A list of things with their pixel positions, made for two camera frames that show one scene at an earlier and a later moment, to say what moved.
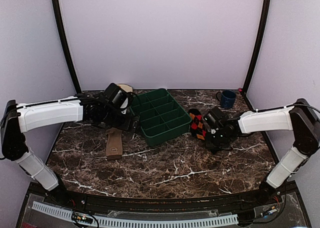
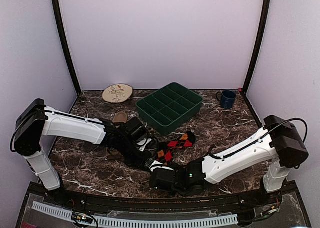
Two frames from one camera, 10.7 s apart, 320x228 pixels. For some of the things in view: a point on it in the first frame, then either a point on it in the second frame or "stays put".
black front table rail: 47,196 stays put
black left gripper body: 110,118 -> 133,158
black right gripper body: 213,140 -> 155,179
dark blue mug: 227,99 stays put
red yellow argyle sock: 197,125 -> 166,150
